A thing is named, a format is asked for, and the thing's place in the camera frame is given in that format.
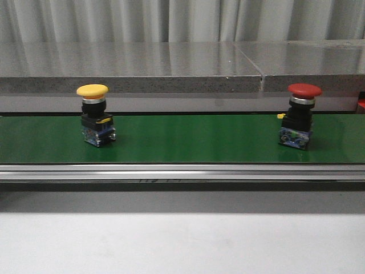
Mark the yellow mushroom push button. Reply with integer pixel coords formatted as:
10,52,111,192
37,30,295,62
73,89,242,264
76,84,116,147

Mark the red mushroom push button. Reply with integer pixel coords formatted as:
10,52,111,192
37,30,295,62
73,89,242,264
279,83,322,150

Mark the green conveyor belt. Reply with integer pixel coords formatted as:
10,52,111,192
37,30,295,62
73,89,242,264
1,114,364,164

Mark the grey stone slab left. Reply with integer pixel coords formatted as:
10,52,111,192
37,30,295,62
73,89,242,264
1,42,261,96

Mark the grey stone slab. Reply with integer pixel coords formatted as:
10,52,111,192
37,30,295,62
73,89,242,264
234,39,364,97
1,42,261,96

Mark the white panel behind conveyor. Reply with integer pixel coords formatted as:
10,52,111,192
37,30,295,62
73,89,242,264
0,95,358,114

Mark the grey stone slab right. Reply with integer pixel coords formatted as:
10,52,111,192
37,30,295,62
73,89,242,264
234,39,364,97

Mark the red object at right edge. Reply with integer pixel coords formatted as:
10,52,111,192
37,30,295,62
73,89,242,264
355,98,365,114

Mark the grey pleated curtain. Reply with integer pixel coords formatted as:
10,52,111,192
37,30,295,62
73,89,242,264
1,0,364,42

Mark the aluminium conveyor side rail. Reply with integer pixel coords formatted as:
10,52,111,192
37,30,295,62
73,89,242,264
1,163,364,182

